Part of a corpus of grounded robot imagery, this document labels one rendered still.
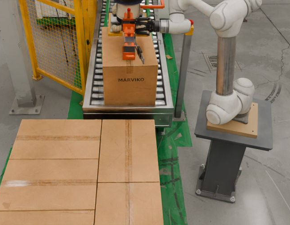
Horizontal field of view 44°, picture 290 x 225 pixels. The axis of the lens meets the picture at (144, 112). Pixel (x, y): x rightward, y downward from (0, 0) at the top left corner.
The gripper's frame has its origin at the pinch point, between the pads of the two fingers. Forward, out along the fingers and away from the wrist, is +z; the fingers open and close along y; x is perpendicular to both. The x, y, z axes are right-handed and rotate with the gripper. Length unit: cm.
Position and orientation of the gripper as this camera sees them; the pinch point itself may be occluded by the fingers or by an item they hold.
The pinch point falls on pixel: (129, 26)
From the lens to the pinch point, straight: 244.9
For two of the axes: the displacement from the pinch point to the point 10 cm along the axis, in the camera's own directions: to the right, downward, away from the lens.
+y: -0.4, 7.6, 6.5
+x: -0.6, -6.5, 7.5
